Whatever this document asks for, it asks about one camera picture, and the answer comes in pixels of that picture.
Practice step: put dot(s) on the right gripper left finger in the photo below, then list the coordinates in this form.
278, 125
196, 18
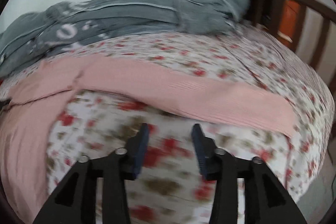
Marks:
97, 183

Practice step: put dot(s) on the pink knitted sweater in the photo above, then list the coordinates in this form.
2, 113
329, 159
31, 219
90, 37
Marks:
157, 87

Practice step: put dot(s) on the floral bed sheet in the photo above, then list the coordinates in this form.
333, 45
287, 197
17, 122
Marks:
248, 56

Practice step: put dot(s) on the dark wooden footboard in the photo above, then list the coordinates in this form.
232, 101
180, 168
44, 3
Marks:
271, 14

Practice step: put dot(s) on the grey patterned quilt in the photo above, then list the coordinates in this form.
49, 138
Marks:
67, 25

